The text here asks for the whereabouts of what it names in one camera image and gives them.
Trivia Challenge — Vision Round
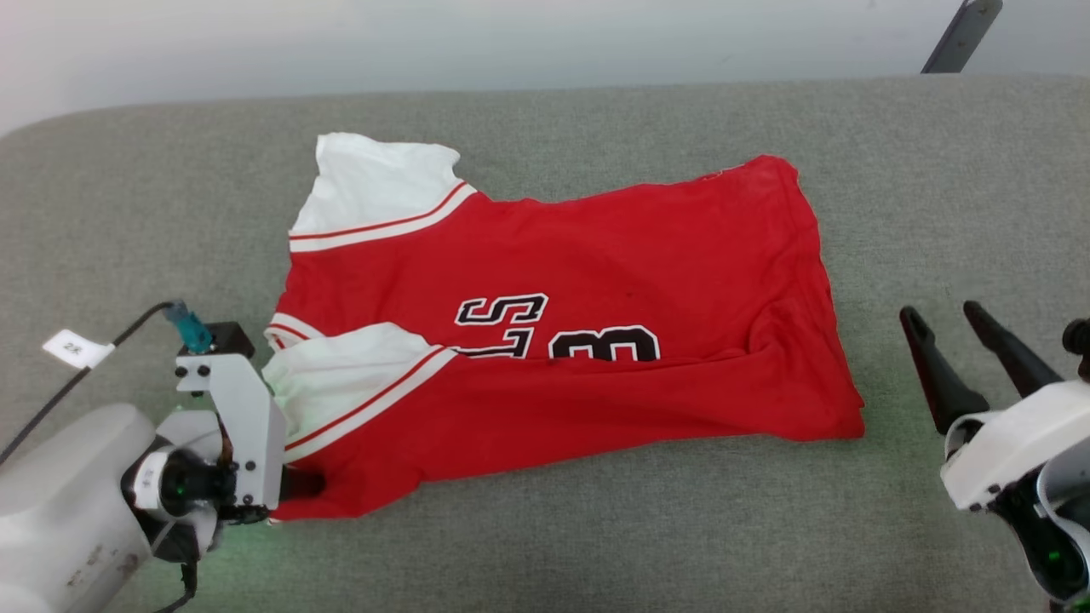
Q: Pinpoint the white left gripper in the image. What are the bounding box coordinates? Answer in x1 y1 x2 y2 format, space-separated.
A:
174 352 326 512

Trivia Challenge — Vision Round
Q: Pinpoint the grey metal bracket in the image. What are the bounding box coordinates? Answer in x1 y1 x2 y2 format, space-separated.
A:
921 0 1005 75

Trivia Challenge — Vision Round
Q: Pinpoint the red and white basketball jersey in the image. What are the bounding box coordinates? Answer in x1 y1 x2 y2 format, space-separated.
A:
261 131 867 522

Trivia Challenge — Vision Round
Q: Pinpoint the light grey partition panel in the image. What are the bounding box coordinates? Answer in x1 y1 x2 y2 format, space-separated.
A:
921 0 1090 79

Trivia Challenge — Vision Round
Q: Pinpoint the white paper cable tag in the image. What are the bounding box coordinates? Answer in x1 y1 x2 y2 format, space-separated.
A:
42 329 115 370

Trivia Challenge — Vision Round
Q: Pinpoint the short black looped cable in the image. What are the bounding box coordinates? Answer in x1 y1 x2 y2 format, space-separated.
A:
152 558 199 613

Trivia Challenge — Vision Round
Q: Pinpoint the teal cable connector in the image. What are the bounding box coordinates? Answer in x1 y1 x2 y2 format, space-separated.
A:
163 301 215 355

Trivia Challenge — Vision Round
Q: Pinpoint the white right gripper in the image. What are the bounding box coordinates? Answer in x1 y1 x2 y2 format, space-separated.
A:
899 300 1090 513

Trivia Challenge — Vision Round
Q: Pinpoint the long black cable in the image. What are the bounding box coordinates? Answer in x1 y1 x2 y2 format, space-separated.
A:
0 301 175 467

